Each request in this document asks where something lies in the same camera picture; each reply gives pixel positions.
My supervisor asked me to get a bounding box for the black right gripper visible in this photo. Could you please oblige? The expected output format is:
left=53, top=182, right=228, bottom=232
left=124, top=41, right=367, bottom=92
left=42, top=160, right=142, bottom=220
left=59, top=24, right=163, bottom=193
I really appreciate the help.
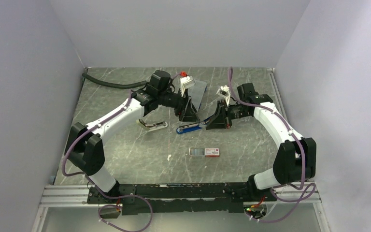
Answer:
left=206, top=99, right=251, bottom=130

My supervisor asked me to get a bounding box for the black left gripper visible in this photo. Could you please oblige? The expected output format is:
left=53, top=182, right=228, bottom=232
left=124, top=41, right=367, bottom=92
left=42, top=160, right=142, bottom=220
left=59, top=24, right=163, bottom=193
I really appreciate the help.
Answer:
left=158, top=87, right=200, bottom=123

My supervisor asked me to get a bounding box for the blue black stapler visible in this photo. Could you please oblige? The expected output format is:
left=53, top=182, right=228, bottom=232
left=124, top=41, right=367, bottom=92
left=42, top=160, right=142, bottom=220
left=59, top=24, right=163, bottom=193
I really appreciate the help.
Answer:
left=176, top=117, right=211, bottom=134

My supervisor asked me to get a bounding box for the small beige white stapler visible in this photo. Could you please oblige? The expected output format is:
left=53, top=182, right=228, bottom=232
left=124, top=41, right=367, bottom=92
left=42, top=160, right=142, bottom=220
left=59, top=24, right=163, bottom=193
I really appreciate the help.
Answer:
left=136, top=119, right=168, bottom=131

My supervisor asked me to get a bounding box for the red white staples box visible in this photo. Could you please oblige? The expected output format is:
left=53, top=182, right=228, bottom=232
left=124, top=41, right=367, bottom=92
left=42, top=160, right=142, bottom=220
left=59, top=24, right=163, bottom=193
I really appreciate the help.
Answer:
left=188, top=148, right=220, bottom=157

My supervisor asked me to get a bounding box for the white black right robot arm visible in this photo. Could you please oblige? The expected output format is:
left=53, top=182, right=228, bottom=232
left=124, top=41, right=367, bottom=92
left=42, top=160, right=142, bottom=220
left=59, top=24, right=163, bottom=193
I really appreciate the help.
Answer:
left=206, top=83, right=316, bottom=201

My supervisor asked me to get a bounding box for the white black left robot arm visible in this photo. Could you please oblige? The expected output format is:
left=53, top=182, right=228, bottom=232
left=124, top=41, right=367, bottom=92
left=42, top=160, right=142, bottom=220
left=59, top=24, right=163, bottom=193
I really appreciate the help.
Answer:
left=61, top=70, right=199, bottom=203

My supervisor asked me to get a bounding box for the clear plastic screw organizer box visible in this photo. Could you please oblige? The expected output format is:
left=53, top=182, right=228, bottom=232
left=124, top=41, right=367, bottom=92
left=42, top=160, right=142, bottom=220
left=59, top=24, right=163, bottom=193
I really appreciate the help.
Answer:
left=187, top=80, right=207, bottom=111

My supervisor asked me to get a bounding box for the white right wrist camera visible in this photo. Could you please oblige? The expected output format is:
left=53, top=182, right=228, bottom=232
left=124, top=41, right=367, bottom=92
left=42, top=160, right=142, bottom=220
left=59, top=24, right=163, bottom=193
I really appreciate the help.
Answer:
left=216, top=85, right=231, bottom=105

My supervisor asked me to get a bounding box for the dark corrugated hose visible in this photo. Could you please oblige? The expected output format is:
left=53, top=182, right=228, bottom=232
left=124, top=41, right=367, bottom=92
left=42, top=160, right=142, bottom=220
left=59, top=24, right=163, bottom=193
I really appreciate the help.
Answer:
left=82, top=72, right=149, bottom=89

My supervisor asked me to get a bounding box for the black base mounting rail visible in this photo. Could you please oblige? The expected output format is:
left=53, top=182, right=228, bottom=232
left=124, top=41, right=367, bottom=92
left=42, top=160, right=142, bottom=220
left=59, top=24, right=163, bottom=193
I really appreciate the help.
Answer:
left=87, top=182, right=276, bottom=216

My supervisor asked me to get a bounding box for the aluminium frame rail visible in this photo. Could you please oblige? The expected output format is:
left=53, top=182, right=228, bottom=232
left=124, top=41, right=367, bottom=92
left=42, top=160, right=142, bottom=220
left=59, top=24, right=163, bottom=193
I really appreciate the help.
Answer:
left=39, top=185, right=322, bottom=207

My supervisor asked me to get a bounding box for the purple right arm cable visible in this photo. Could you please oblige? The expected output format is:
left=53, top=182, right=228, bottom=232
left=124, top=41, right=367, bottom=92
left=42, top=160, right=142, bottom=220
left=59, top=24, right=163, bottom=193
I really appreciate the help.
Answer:
left=228, top=66, right=317, bottom=224

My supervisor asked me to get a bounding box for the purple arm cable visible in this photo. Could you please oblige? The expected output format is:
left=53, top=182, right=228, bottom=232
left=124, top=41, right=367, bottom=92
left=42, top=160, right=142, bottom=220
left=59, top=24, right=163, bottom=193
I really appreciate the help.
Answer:
left=228, top=66, right=317, bottom=224
left=60, top=72, right=183, bottom=232

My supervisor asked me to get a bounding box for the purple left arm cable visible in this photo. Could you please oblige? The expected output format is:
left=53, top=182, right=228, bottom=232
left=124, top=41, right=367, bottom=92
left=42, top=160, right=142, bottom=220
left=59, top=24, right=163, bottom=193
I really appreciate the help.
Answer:
left=60, top=72, right=183, bottom=232

